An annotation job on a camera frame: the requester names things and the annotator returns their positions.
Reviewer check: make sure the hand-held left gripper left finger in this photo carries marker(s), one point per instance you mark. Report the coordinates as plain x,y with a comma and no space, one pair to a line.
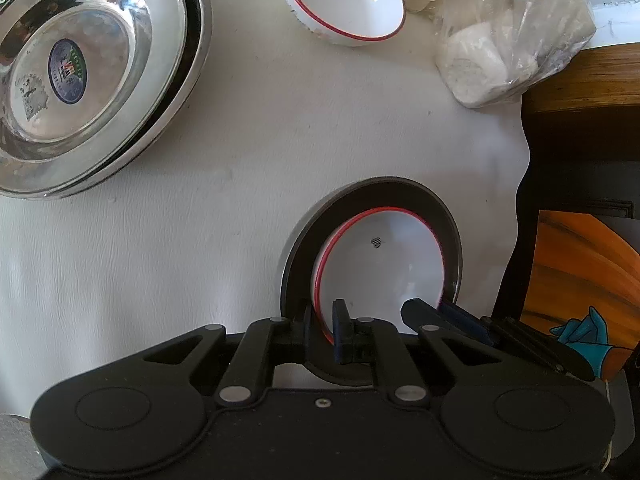
302,332

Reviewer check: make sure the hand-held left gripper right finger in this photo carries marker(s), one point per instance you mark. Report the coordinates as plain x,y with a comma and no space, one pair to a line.
341,330

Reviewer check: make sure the stainless steel bowl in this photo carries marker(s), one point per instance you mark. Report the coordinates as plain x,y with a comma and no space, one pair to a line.
310,240

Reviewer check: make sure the steel plate with blue sticker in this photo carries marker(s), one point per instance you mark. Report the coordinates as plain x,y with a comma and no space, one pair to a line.
75,110

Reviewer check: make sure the brown wooden frame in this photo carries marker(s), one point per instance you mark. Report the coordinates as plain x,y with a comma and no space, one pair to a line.
580,80

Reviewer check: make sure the clear bag of steamed buns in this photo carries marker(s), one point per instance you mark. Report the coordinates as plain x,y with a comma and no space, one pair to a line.
480,65

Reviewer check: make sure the orange painted picture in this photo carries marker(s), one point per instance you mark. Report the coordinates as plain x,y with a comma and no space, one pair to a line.
575,260

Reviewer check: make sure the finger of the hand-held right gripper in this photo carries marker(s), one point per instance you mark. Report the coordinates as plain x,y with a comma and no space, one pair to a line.
535,347
462,320

